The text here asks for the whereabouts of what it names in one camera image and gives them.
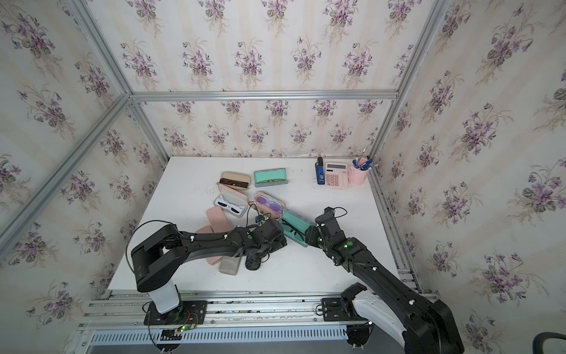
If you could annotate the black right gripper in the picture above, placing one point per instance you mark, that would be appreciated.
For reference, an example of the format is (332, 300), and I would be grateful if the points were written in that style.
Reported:
(311, 235)

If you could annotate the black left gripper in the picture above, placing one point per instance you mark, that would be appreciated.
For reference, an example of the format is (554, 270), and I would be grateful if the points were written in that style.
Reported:
(281, 241)

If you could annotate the teal case black glasses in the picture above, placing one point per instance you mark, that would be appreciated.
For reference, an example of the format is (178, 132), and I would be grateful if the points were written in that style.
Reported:
(295, 226)

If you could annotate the beige case black glasses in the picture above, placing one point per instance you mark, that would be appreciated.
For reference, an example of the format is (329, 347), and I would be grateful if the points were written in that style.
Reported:
(253, 262)

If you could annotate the plaid case purple glasses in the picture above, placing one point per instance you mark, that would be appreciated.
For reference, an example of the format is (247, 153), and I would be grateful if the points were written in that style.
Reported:
(265, 211)

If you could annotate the grey case red sunglasses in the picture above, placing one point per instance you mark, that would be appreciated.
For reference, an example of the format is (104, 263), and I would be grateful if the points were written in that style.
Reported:
(230, 266)

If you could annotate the pink case white sunglasses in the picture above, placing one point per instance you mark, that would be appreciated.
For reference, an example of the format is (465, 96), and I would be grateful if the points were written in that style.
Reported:
(233, 196)

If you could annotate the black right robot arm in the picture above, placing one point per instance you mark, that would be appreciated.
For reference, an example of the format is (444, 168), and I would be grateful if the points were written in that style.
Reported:
(416, 323)

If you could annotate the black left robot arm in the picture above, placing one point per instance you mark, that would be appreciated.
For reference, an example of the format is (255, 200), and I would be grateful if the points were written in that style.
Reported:
(155, 260)

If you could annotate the black green-lens glasses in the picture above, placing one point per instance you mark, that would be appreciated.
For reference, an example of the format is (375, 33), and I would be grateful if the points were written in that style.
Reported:
(297, 233)

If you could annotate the purple pink glasses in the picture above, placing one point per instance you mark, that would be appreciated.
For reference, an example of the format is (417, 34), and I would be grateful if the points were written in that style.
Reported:
(272, 205)

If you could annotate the grey teal-lined glasses case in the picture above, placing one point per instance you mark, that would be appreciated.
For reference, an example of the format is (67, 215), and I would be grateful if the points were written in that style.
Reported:
(271, 177)

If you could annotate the brown tortoise glasses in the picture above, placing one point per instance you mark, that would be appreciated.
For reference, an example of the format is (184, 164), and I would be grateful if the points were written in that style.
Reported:
(230, 182)

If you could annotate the beige case brown glasses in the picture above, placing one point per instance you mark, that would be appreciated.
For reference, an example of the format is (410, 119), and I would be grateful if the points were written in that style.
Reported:
(245, 180)

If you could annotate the pink calculator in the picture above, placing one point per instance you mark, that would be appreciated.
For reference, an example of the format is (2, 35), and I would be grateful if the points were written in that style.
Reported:
(336, 175)

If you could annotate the pink pen cup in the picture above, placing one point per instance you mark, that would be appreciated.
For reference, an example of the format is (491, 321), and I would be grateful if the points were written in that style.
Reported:
(357, 177)

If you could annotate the blue black stapler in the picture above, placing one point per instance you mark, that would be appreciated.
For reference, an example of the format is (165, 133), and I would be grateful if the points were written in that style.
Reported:
(319, 170)

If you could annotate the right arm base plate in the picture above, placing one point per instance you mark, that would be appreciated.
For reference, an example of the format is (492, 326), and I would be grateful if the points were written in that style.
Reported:
(343, 308)

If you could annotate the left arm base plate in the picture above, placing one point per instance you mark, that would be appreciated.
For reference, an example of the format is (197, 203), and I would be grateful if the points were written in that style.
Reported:
(188, 313)

